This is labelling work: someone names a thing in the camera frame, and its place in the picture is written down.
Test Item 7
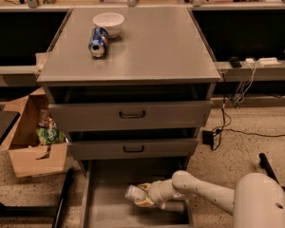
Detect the clear plastic water bottle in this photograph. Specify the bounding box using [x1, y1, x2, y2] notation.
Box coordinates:
[124, 185, 146, 202]

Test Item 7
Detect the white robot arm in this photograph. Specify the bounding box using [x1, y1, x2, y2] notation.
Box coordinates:
[127, 171, 285, 228]

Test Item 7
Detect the grey middle drawer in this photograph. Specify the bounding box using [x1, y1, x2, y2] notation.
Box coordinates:
[68, 138, 198, 161]

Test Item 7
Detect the grey open bottom drawer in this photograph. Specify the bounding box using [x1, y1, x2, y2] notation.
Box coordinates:
[80, 158, 190, 228]

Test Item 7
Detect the grey drawer cabinet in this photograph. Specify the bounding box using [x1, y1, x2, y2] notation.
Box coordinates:
[36, 6, 221, 176]

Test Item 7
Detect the grey top drawer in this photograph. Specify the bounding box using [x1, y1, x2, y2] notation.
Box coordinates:
[49, 101, 212, 132]

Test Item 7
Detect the black power adapter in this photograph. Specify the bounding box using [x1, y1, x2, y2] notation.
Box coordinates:
[201, 130, 214, 146]

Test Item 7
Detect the green snack bag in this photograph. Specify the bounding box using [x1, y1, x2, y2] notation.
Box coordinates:
[36, 127, 65, 145]

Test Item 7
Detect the brown cardboard box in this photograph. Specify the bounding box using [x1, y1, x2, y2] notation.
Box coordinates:
[0, 88, 67, 178]

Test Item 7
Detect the blue soda can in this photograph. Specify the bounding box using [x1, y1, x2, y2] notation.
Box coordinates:
[88, 27, 108, 58]

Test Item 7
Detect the small black device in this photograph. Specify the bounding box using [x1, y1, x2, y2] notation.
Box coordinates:
[229, 57, 241, 68]

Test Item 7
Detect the white ceramic bowl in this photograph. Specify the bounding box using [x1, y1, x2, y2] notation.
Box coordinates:
[93, 12, 124, 38]

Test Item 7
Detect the white power strip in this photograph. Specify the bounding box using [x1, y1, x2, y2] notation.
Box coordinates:
[258, 57, 280, 67]

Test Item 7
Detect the black left frame leg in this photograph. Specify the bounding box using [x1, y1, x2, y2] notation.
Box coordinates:
[51, 168, 73, 228]

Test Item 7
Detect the black frame leg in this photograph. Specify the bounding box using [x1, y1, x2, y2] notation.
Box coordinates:
[51, 168, 73, 228]
[258, 153, 285, 192]

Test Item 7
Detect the black floor cable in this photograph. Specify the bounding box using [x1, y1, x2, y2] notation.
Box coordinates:
[211, 98, 285, 152]

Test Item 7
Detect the black right frame leg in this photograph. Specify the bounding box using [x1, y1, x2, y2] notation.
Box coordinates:
[258, 153, 285, 192]

